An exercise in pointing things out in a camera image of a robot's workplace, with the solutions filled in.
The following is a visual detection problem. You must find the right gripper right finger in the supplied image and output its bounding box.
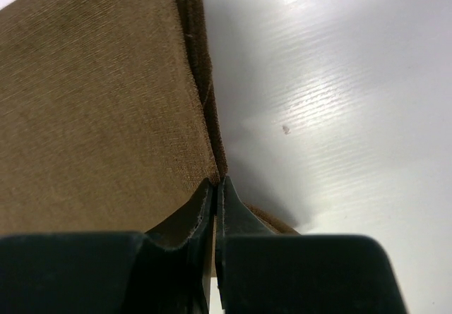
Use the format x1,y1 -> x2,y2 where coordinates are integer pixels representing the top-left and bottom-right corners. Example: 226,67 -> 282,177
215,178 -> 403,313

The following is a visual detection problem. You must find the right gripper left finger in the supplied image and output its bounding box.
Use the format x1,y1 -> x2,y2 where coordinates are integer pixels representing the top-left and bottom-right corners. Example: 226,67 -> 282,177
1,181 -> 214,313

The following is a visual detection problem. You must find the brown cloth napkin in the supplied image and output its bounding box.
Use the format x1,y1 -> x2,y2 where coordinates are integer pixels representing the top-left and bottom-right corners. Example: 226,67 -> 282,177
0,0 -> 301,251

